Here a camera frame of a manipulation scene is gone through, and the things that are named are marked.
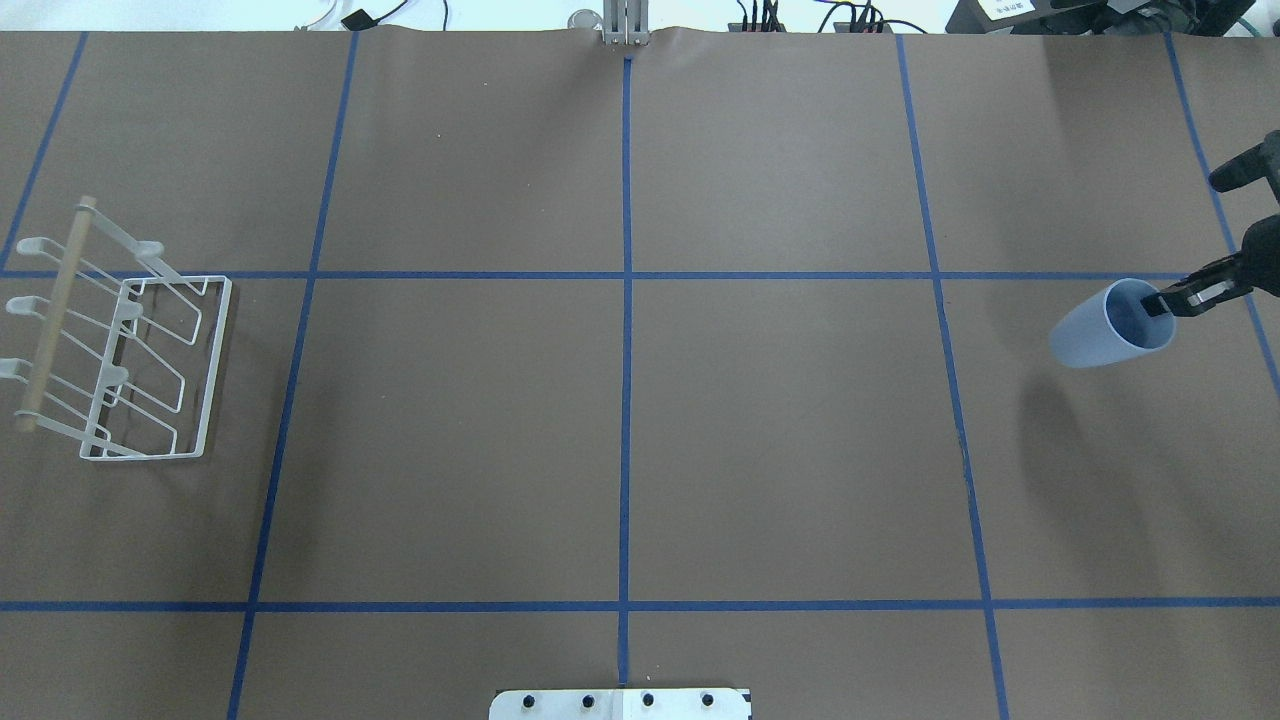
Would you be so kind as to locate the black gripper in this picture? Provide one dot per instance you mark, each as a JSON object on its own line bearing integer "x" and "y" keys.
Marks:
{"x": 1262, "y": 243}

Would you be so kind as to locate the light blue plastic cup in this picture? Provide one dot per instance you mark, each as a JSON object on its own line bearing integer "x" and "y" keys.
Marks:
{"x": 1112, "y": 326}

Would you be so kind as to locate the aluminium frame post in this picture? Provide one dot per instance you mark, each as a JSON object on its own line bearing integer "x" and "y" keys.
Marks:
{"x": 625, "y": 23}

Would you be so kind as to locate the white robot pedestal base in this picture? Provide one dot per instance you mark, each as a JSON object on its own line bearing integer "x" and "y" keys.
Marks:
{"x": 623, "y": 703}

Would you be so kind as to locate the white wire cup holder rack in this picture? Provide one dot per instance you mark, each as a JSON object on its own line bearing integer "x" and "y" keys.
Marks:
{"x": 129, "y": 351}

